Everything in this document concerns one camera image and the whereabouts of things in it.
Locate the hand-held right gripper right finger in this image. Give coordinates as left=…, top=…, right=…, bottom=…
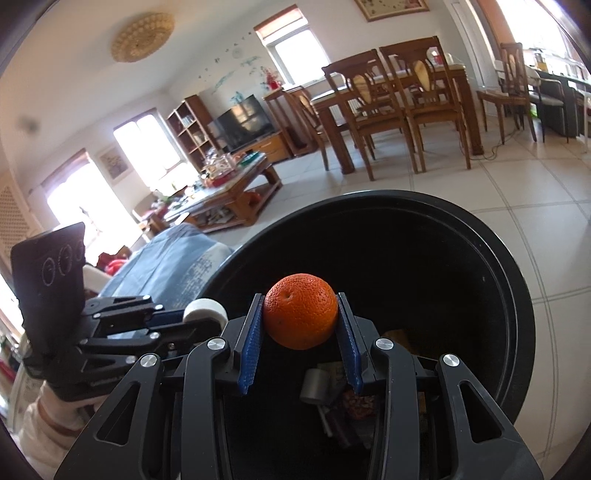
left=336, top=292, right=543, bottom=480

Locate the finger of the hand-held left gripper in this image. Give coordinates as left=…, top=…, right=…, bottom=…
left=78, top=320, right=227, bottom=365
left=81, top=295, right=185, bottom=330

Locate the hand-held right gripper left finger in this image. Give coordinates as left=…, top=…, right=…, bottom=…
left=54, top=292, right=266, bottom=480

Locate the orange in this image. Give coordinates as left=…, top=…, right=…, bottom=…
left=263, top=273, right=339, bottom=350

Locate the white jar cap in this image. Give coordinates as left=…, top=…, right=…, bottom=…
left=183, top=299, right=228, bottom=326

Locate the black trash bin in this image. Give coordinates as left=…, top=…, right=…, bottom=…
left=198, top=189, right=536, bottom=480

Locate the person's left forearm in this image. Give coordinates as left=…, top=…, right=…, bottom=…
left=18, top=381, right=112, bottom=480

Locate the grey cylinder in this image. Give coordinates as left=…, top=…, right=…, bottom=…
left=300, top=368, right=329, bottom=406

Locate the blue tablecloth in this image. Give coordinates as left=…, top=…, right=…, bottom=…
left=99, top=224, right=236, bottom=305

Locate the white lattice panel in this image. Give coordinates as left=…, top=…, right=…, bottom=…
left=0, top=180, right=42, bottom=241

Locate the wooden armchair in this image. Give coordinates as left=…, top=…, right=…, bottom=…
left=131, top=194, right=168, bottom=241

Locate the window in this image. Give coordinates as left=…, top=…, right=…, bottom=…
left=113, top=108, right=185, bottom=185
left=44, top=150, right=139, bottom=252
left=254, top=11, right=331, bottom=86

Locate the wooden coffee table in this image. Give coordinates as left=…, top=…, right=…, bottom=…
left=166, top=152, right=283, bottom=234

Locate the pile of coffee table items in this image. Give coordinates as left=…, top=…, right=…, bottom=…
left=175, top=152, right=259, bottom=204

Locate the wooden bookshelf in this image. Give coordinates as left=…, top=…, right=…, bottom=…
left=166, top=95, right=222, bottom=171

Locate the wooden television cabinet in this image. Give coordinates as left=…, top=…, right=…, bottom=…
left=231, top=131, right=294, bottom=164

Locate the black television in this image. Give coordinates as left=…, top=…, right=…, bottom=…
left=210, top=95, right=274, bottom=153

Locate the wooden dining chair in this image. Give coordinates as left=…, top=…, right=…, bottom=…
left=322, top=48, right=419, bottom=182
left=281, top=88, right=329, bottom=171
left=379, top=36, right=472, bottom=174
left=477, top=42, right=539, bottom=144

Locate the wooden dining table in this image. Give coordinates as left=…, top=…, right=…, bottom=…
left=311, top=62, right=483, bottom=169

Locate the tall wooden stand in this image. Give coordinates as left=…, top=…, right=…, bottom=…
left=263, top=85, right=319, bottom=158

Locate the gold ceiling lamp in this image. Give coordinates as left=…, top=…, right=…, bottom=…
left=111, top=12, right=175, bottom=63

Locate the white floor air conditioner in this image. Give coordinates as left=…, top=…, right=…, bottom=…
left=450, top=0, right=488, bottom=88

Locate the wall poster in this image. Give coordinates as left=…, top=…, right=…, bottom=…
left=98, top=145, right=131, bottom=180

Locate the framed wall picture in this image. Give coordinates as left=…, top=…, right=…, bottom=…
left=353, top=0, right=430, bottom=22

